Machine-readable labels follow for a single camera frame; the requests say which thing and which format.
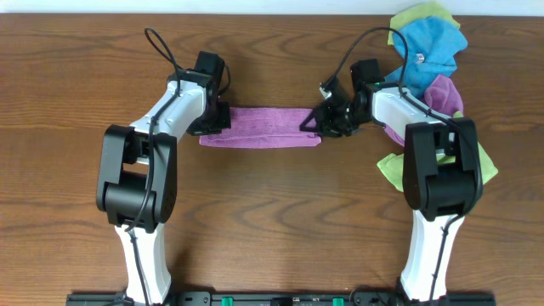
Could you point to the green cloth at top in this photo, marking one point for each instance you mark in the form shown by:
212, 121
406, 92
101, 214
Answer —
414, 15

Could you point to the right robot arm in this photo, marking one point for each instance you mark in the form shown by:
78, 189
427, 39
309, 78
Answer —
441, 172

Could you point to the large green cloth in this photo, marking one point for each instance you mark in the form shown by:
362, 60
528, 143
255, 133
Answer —
391, 166

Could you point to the purple cloth in pile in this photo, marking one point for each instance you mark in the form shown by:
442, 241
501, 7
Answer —
442, 96

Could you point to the purple cloth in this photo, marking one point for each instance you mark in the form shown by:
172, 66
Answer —
264, 128
442, 96

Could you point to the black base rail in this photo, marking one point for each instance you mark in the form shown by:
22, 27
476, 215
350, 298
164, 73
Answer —
216, 299

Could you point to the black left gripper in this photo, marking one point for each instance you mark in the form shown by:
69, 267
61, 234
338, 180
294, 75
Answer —
217, 117

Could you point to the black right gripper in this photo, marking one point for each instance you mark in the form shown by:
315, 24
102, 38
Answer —
327, 116

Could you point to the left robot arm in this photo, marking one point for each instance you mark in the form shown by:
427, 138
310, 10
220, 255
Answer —
138, 171

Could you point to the blue cloth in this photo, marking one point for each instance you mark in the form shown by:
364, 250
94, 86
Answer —
432, 45

